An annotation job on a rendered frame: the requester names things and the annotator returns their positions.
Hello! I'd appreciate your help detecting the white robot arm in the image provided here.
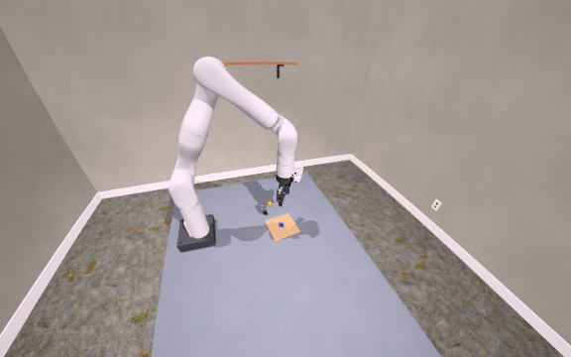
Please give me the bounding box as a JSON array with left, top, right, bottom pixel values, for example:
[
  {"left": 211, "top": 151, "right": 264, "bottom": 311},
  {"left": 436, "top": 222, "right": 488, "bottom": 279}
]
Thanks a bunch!
[{"left": 169, "top": 57, "right": 303, "bottom": 238}]

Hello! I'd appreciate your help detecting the tan flat mat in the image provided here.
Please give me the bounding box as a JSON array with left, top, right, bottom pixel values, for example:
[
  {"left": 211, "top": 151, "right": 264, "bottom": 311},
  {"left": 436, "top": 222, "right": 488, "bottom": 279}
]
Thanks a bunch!
[{"left": 265, "top": 214, "right": 300, "bottom": 241}]

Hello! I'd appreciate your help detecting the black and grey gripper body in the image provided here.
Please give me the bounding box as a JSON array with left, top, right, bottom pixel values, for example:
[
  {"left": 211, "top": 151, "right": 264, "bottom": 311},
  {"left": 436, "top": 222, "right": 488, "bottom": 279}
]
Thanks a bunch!
[{"left": 276, "top": 173, "right": 293, "bottom": 192}]

